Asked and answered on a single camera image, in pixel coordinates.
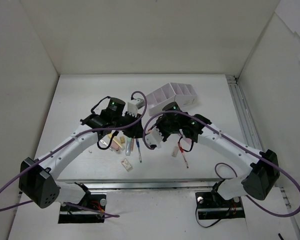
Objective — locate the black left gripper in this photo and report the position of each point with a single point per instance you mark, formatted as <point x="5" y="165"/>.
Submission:
<point x="134" y="127"/>

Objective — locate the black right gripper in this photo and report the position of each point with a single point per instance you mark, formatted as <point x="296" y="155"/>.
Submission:
<point x="163" y="128"/>

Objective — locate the pink pen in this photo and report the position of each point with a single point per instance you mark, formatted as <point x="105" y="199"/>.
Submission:
<point x="132" y="145"/>

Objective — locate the green capped marker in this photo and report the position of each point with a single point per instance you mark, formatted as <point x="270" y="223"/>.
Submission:
<point x="128" y="146"/>

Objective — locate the yellow ruler strip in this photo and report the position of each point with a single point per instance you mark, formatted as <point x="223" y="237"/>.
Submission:
<point x="116" y="140"/>

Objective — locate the purple highlighter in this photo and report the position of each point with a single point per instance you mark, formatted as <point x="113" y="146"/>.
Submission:
<point x="187" y="140"/>

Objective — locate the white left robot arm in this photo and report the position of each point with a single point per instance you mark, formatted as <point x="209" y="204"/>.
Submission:
<point x="39" y="177"/>

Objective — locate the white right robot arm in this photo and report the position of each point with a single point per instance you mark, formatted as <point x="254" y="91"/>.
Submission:
<point x="259" y="175"/>

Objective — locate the blue pen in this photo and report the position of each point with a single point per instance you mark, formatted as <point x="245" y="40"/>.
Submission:
<point x="139" y="150"/>

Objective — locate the small tan eraser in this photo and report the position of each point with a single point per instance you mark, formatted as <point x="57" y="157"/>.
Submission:
<point x="122" y="139"/>

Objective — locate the beige eraser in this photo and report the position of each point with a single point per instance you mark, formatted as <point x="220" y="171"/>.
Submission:
<point x="175" y="151"/>

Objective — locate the pink eraser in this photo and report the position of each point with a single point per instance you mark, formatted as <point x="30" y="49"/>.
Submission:
<point x="115" y="147"/>

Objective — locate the red pen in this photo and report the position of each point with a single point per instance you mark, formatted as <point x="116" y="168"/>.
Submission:
<point x="183" y="155"/>

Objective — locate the pink white desk organizer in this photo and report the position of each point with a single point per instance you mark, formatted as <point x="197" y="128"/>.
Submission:
<point x="183" y="94"/>

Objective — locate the small scissors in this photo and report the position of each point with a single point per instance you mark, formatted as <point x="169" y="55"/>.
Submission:
<point x="104" y="143"/>

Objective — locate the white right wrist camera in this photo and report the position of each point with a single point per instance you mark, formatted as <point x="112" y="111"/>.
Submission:
<point x="154" y="138"/>

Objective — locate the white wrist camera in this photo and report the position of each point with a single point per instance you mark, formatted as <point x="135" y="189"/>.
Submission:
<point x="134" y="105"/>
<point x="154" y="138"/>

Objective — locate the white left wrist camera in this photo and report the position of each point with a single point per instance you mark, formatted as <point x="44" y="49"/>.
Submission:
<point x="134" y="105"/>

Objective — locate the aluminium front rail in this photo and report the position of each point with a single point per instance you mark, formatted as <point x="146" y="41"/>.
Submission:
<point x="140" y="185"/>

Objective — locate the aluminium side rail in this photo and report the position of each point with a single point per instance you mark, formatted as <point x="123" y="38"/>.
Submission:
<point x="247" y="126"/>

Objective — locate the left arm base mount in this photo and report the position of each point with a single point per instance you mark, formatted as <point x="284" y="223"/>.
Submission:
<point x="75" y="215"/>

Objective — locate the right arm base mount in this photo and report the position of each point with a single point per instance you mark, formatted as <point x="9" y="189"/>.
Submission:
<point x="211" y="208"/>

